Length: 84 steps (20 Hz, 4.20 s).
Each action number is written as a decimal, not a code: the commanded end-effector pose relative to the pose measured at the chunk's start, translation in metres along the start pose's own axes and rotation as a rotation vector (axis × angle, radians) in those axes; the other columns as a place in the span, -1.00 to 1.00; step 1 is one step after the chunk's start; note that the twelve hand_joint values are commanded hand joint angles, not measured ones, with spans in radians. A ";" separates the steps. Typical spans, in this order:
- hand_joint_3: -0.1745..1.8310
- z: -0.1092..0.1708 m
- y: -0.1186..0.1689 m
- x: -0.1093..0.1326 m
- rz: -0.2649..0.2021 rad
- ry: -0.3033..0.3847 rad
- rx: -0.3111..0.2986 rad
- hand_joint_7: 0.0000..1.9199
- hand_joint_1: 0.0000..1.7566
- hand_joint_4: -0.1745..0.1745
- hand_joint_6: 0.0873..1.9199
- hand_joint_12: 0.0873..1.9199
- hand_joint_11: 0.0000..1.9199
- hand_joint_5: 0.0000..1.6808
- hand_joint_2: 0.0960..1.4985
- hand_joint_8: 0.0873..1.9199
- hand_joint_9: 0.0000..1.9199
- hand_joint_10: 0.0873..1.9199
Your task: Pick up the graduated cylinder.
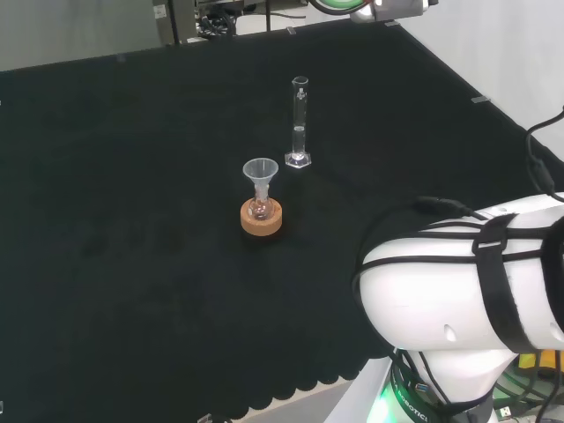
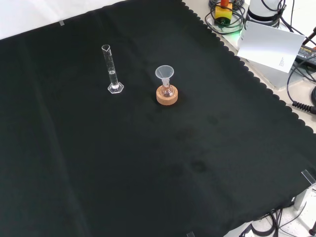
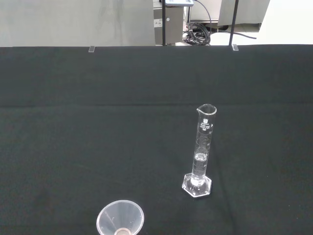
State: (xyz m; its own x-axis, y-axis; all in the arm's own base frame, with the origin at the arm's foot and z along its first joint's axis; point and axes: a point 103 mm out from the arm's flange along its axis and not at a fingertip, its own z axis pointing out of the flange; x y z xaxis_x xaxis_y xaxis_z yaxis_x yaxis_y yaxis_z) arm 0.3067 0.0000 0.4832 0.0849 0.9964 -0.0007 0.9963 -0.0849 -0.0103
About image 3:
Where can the thin black stand pole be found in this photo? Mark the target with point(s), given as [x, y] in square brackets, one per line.
[234, 19]
[164, 24]

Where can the pale board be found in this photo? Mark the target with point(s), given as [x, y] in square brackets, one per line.
[73, 22]

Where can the small clear cloth clip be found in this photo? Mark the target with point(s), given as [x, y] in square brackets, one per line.
[91, 49]
[235, 47]

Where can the clear plastic funnel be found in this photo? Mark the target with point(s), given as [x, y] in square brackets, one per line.
[107, 220]

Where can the white cabinet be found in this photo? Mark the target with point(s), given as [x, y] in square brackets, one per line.
[249, 12]

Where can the grey metal cabinet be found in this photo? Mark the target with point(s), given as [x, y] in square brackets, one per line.
[174, 29]

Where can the grey device with screen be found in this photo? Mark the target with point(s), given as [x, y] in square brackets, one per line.
[179, 2]

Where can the black bench cloth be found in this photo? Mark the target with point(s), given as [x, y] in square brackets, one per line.
[97, 122]

